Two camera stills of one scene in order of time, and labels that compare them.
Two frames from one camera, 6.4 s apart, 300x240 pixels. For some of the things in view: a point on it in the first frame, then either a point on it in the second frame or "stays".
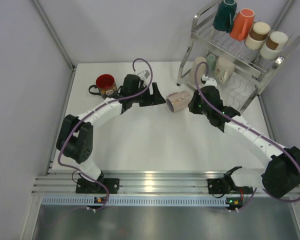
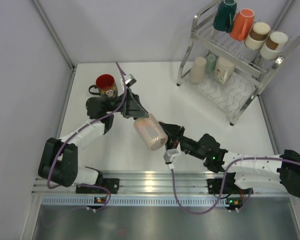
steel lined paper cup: (271, 49) stays
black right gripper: (192, 105) → (175, 135)
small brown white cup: (256, 39) stays
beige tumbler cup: (201, 70) stays
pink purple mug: (179, 101) → (151, 131)
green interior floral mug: (224, 69) stays
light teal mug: (211, 61) stays
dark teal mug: (224, 18) stays
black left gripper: (154, 99) → (132, 107)
